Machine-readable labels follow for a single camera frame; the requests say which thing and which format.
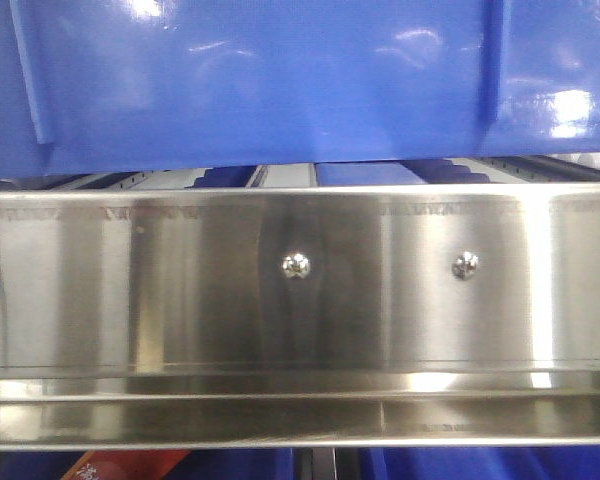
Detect blue plastic bin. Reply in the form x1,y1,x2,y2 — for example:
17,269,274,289
0,1,600,179

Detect lower blue bin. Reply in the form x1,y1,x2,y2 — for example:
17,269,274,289
0,446,600,479

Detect red printed box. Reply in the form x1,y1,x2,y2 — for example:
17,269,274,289
62,449,190,479

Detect left rail screw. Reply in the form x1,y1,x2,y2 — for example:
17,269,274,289
281,252,311,279

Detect rail screw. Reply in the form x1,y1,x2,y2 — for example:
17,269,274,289
281,252,311,279
451,251,479,281

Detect right rail screw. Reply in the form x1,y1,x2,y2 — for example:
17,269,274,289
451,251,479,281

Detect stainless steel shelf rail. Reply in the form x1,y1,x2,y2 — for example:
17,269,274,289
0,183,600,450

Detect black vertical frame post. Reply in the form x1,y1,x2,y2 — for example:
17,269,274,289
292,447,362,480

